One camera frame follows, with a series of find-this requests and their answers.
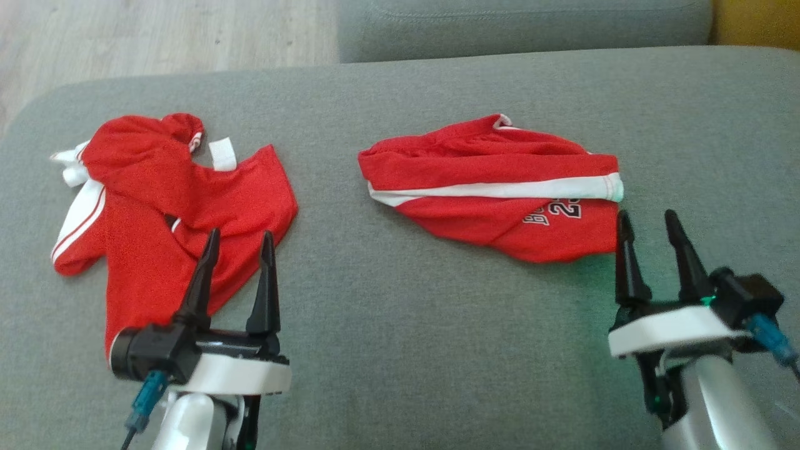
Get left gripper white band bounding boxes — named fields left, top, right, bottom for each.
left=169, top=228, right=293, bottom=396

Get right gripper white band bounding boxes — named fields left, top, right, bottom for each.
left=608, top=209, right=754, bottom=359

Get red jersey white sleeves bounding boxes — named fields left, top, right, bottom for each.
left=50, top=112, right=299, bottom=364

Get red shorts white stripe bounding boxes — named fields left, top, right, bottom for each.
left=357, top=114, right=625, bottom=264

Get large yellow sofa back cushion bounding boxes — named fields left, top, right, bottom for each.
left=709, top=0, right=800, bottom=52

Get large grey sofa seat cushion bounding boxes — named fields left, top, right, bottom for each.
left=337, top=0, right=714, bottom=64

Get left cable blue connector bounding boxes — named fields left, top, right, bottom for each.
left=121, top=370, right=171, bottom=450

